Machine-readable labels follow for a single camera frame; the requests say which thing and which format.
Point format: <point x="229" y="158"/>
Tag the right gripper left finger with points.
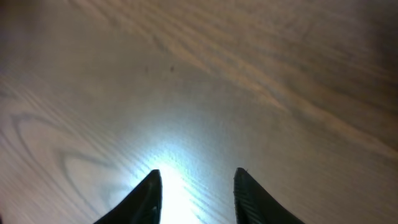
<point x="141" y="206"/>

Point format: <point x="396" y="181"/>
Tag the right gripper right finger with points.
<point x="254" y="205"/>

